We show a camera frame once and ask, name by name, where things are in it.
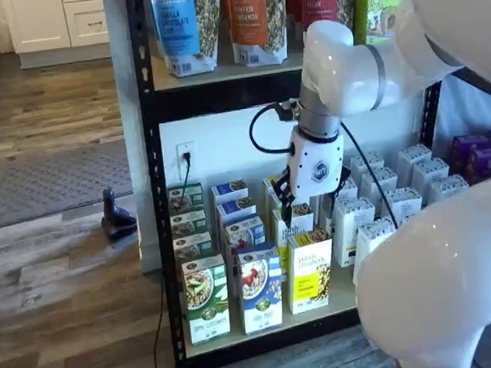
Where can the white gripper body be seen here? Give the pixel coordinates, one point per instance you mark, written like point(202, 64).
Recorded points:
point(318, 168)

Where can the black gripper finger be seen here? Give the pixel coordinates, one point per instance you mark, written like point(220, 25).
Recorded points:
point(285, 202)
point(343, 184)

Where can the blue and white oatmeal box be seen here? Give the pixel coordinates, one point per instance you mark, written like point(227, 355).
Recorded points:
point(261, 289)
point(243, 233)

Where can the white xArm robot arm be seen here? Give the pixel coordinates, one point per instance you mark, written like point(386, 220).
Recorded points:
point(437, 273)

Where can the white granola box yellow label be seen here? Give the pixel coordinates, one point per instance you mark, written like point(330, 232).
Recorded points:
point(310, 271)
point(267, 187)
point(302, 222)
point(301, 201)

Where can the white granola box blue label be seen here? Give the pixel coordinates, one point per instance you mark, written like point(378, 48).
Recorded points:
point(234, 209)
point(227, 189)

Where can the green oatmeal box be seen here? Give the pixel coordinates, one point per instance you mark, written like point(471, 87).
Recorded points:
point(205, 300)
point(193, 192)
point(191, 245)
point(188, 223)

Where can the particleboard shelf board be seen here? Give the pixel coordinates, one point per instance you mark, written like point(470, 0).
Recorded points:
point(232, 72)
point(316, 320)

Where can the purple snack box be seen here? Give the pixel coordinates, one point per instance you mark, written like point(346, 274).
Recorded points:
point(489, 161)
point(464, 152)

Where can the black metal shelf rack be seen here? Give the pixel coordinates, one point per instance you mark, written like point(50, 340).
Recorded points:
point(146, 115)

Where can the green apple pie box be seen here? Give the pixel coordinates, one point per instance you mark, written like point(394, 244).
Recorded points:
point(376, 7)

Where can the white carton with dotted top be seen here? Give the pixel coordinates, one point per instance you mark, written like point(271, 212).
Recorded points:
point(405, 199)
point(325, 210)
point(316, 206)
point(407, 218)
point(430, 169)
point(415, 152)
point(385, 178)
point(371, 160)
point(353, 228)
point(372, 233)
point(447, 185)

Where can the white plastic sheet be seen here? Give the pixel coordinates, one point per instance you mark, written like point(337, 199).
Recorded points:
point(470, 109)

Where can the orange granola pouch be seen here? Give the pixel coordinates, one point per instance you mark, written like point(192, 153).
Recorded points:
point(251, 25)

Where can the red granola pouch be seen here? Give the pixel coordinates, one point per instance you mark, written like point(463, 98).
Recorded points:
point(315, 3)

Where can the dark blue seal figurine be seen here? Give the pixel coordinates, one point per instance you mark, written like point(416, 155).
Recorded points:
point(117, 226)

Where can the blue granola pouch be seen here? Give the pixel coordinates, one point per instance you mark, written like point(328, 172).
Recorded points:
point(177, 28)

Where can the grey door mat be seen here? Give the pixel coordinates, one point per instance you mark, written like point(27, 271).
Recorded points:
point(46, 184)

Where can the white cabinet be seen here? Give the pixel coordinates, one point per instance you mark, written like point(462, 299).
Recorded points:
point(38, 22)

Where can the white wall outlet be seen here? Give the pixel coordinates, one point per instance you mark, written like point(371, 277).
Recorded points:
point(180, 148)

